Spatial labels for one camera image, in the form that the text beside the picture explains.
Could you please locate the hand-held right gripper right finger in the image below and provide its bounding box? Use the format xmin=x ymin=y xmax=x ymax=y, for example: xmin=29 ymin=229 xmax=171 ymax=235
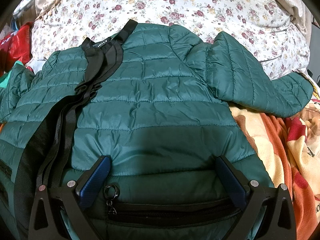
xmin=216 ymin=156 xmax=297 ymax=240

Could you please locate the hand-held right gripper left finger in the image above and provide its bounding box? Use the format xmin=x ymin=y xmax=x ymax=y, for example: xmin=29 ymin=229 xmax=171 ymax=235
xmin=28 ymin=155 xmax=111 ymax=240

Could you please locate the green puffer jacket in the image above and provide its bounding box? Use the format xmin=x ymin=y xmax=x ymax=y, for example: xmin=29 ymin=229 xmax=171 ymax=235
xmin=0 ymin=19 xmax=314 ymax=240

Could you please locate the orange yellow printed blanket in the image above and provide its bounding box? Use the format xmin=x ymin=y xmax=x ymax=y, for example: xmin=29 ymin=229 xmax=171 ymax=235
xmin=229 ymin=100 xmax=320 ymax=235

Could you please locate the bright green sweater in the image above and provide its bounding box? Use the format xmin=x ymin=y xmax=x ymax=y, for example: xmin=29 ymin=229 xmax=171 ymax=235
xmin=0 ymin=60 xmax=25 ymax=87

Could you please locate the red garment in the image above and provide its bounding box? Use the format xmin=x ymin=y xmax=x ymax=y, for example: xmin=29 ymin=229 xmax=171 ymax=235
xmin=0 ymin=22 xmax=34 ymax=64

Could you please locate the floral bedsheet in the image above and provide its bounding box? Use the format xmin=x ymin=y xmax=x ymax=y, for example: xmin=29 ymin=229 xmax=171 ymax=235
xmin=31 ymin=0 xmax=310 ymax=77

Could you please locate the clear plastic bag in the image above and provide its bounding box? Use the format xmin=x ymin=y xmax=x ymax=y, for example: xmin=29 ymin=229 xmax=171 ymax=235
xmin=12 ymin=0 xmax=38 ymax=20

